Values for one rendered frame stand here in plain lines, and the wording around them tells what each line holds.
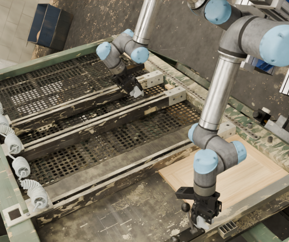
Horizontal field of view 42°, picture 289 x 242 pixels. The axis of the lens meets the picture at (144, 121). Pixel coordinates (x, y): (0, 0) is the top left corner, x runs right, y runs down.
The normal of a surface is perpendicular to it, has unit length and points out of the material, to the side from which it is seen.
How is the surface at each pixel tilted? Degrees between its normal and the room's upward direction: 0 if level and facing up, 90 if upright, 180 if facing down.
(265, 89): 0
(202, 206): 54
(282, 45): 83
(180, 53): 0
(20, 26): 90
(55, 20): 90
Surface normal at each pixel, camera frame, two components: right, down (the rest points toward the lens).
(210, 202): -0.64, 0.49
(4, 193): -0.07, -0.81
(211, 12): -0.67, -0.12
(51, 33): 0.61, 0.23
